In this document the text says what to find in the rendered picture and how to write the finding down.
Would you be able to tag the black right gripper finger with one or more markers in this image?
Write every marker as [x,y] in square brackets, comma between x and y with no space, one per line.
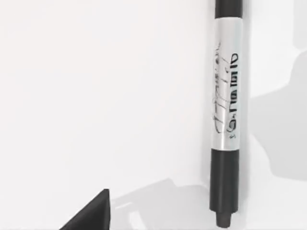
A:
[96,214]

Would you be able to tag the black and silver marker pen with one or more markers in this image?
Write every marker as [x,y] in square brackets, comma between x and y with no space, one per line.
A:
[226,95]

